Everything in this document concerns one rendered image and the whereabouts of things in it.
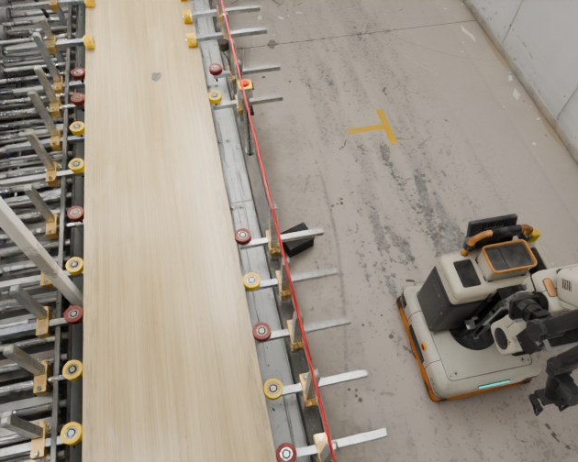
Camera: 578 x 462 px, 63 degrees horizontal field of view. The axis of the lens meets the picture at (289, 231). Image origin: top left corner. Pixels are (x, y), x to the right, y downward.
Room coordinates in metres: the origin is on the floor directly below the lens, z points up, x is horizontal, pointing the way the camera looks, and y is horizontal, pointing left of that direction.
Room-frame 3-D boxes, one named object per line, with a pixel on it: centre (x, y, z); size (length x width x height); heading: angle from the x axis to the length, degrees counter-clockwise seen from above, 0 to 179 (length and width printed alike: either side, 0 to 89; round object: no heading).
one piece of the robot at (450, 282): (1.11, -1.07, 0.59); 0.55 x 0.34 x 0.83; 104
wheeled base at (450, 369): (1.02, -1.09, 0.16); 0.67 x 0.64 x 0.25; 14
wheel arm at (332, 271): (1.01, -0.03, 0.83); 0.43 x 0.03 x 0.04; 105
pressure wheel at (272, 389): (0.47, 0.04, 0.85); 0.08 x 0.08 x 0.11
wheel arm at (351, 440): (0.28, -0.22, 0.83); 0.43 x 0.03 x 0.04; 105
